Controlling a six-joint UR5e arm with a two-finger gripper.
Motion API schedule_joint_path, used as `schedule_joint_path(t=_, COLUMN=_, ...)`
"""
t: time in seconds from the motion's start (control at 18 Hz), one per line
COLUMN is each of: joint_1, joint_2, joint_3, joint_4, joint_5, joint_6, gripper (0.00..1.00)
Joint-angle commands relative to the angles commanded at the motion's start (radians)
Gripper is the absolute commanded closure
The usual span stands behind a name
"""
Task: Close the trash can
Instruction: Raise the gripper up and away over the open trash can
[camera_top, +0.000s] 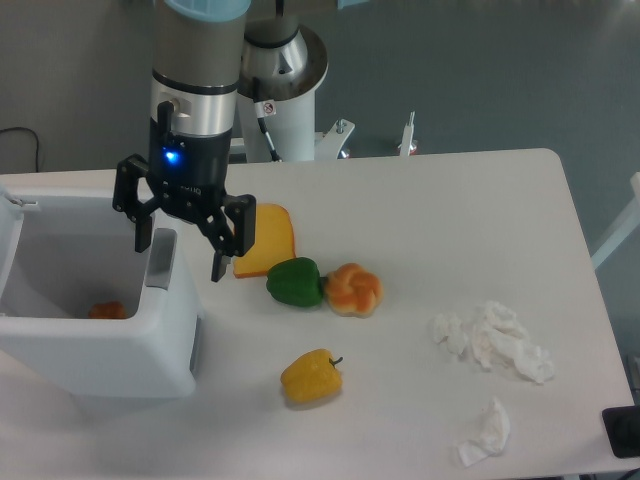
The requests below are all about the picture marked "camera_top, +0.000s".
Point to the white trash can lid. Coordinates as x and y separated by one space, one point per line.
13 211

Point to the yellow bell pepper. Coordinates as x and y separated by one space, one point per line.
312 376

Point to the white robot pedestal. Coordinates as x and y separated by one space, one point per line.
287 128

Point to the orange bell pepper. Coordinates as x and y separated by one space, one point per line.
112 310

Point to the green bell pepper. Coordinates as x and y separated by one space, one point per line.
295 282

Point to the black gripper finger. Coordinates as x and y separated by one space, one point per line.
229 223
129 172

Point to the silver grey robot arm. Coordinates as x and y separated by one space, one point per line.
217 64

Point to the toy bread slice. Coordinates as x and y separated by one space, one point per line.
274 242

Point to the braided bread roll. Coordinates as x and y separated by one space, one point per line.
351 290

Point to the black device at edge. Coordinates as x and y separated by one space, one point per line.
622 428

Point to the large crumpled white tissue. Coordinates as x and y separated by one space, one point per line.
493 336

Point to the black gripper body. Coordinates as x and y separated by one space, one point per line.
187 172

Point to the white trash can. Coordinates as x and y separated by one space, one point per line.
76 251

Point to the white frame leg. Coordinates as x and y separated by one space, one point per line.
408 144

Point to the small crumpled white tissue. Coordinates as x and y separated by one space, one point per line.
490 437

